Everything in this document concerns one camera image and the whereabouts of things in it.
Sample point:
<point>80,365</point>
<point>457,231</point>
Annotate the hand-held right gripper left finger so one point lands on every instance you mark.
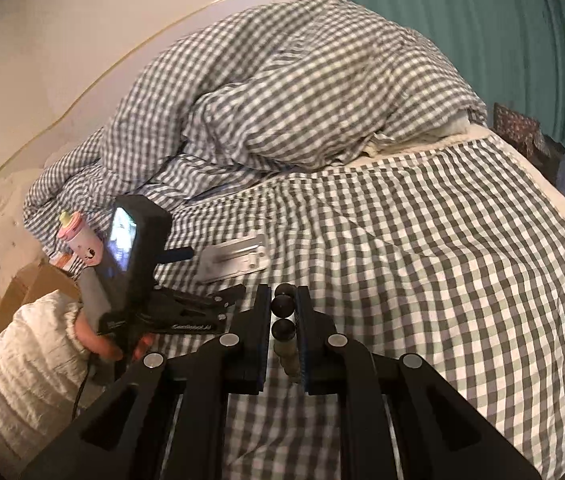
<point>262,340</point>

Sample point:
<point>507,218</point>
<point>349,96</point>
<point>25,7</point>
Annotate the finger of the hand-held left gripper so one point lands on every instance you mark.
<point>202,297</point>
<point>177,255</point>

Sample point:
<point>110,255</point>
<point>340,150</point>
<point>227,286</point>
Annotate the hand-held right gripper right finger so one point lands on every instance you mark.
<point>305,340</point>

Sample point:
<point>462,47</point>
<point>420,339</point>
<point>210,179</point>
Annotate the cardboard box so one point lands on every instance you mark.
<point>32,280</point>

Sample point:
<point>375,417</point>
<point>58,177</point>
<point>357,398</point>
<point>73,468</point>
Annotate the person's left hand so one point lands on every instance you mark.
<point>95,342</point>

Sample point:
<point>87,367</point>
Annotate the pink bottle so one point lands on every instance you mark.
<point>82,242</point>

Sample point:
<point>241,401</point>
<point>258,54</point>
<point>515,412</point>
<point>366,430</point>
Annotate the small orange white carton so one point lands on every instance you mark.
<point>65,260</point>

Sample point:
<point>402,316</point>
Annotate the grey checked bed sheet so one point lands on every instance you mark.
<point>437,260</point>

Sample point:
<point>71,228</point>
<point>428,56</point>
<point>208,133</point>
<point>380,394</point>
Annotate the grey checked duvet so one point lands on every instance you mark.
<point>312,100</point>

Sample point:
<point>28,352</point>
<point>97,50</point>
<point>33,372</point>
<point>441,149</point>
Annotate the cream bed headboard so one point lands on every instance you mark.
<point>87,35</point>

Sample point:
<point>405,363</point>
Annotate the brown floral cloth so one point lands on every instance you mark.
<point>517,127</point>

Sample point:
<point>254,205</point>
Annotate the teal curtain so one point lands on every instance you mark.
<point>487,35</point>

